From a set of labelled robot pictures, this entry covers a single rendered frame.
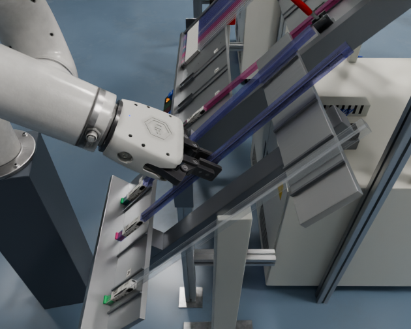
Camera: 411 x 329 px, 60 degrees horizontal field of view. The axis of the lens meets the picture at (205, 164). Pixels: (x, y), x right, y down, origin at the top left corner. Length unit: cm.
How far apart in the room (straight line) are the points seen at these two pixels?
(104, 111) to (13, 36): 17
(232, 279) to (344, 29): 53
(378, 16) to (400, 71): 87
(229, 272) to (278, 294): 75
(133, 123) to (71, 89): 9
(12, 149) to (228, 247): 59
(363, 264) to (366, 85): 64
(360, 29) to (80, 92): 50
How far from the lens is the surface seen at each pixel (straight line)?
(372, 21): 74
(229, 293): 84
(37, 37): 56
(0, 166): 100
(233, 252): 69
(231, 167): 187
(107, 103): 47
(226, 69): 95
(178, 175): 49
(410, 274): 152
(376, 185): 98
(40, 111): 46
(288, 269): 133
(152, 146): 47
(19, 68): 47
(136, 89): 248
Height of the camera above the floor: 133
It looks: 45 degrees down
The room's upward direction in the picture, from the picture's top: straight up
